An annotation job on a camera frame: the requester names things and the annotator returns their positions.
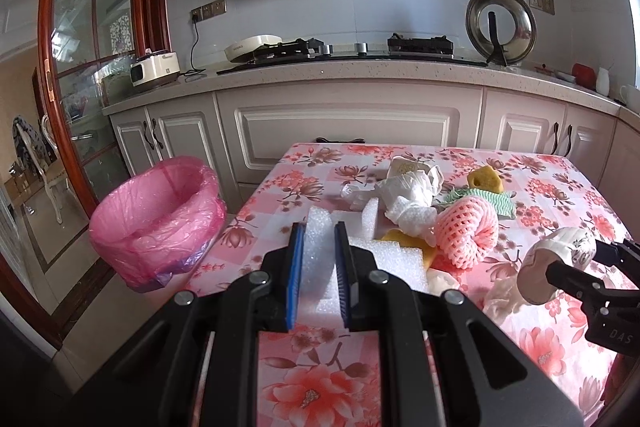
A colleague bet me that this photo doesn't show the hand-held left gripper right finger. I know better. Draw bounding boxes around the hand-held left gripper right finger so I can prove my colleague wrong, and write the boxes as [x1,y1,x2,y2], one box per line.
[334,222,586,427]

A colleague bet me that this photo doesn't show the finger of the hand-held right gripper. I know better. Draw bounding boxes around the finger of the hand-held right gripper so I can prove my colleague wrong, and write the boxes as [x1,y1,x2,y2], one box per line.
[545,260,617,304]
[595,240,640,269]

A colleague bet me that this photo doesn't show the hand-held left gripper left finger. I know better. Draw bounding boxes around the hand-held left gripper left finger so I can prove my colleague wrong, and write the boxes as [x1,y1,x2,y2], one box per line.
[56,223,307,427]

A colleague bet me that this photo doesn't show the white foam sheet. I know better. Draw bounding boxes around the white foam sheet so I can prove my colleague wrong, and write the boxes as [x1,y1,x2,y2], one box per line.
[299,206,351,314]

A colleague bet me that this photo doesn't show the white ceramic cup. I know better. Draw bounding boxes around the white ceramic cup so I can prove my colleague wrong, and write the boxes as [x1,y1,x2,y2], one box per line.
[516,227,599,306]

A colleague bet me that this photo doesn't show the green striped cloth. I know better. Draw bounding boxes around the green striped cloth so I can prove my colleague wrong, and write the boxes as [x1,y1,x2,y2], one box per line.
[442,187,517,221]

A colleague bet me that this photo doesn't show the yellow sponge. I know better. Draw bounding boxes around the yellow sponge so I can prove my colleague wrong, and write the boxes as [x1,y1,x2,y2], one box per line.
[381,229,439,269]
[467,166,507,193]

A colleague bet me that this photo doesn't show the pink bagged trash bin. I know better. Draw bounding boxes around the pink bagged trash bin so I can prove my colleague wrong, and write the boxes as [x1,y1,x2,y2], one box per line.
[88,155,229,294]

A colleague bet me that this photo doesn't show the thick white foam block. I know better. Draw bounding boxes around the thick white foam block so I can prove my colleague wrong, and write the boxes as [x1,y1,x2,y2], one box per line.
[349,237,437,294]

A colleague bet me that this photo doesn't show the small white foam piece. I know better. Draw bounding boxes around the small white foam piece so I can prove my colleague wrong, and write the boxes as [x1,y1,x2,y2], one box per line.
[360,197,380,241]

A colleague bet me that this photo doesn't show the flat yellow sponge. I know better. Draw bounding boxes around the flat yellow sponge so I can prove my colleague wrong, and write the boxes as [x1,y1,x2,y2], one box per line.
[381,229,439,269]

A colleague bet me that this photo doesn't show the small clear plastic wrapper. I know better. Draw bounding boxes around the small clear plastic wrapper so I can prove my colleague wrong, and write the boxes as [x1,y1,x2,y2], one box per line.
[341,183,372,208]

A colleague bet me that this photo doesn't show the crumpled white paper towel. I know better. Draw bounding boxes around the crumpled white paper towel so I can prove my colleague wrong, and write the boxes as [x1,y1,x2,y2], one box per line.
[384,198,442,244]

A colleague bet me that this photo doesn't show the pink floral tablecloth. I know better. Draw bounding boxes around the pink floral tablecloth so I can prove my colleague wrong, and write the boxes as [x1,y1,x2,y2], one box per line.
[192,142,640,427]

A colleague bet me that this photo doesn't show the white crumpled tissue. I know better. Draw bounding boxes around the white crumpled tissue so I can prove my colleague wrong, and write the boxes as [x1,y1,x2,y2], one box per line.
[426,268,469,297]

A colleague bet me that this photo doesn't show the crumpled white plastic bag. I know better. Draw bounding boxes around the crumpled white plastic bag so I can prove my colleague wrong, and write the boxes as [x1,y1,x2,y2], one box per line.
[372,169,444,210]

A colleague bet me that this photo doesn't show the pink foam fruit net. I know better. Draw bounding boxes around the pink foam fruit net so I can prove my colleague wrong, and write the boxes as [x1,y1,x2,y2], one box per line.
[437,199,500,269]

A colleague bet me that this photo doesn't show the cream paper shell wrapper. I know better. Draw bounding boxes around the cream paper shell wrapper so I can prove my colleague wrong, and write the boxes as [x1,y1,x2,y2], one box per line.
[389,155,436,178]

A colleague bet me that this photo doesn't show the white base cabinets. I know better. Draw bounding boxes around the white base cabinets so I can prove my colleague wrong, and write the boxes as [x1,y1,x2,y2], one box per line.
[107,86,640,228]

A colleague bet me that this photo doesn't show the red container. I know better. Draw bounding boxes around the red container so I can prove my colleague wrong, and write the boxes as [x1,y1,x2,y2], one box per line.
[571,63,596,89]

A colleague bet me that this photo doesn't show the speckled kitchen countertop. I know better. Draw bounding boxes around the speckled kitchen countertop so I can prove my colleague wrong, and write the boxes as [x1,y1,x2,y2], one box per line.
[101,54,640,118]

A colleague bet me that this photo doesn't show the black gas cooktop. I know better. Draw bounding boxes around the black gas cooktop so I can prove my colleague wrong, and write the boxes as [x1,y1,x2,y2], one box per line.
[216,33,489,76]

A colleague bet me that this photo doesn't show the white electric griddle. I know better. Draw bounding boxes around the white electric griddle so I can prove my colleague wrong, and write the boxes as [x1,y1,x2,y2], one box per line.
[223,35,284,62]

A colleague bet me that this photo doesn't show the white rice cooker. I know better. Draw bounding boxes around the white rice cooker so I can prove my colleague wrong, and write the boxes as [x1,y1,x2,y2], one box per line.
[129,49,182,88]

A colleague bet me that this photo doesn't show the steel pot lid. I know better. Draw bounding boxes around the steel pot lid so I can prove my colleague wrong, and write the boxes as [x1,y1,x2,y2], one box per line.
[465,0,538,67]

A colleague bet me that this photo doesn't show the white dining chair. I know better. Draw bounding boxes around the white dining chair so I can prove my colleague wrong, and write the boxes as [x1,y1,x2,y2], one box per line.
[12,113,69,224]

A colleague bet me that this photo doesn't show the red wood glass door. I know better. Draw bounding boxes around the red wood glass door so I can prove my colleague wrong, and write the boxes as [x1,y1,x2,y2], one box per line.
[36,0,167,212]

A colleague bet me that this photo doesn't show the black power cable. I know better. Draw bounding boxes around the black power cable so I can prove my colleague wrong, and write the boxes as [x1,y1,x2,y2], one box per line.
[179,18,207,78]

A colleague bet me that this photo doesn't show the gold wall outlet with plug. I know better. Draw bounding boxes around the gold wall outlet with plug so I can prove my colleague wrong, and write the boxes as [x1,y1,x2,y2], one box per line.
[189,0,227,21]

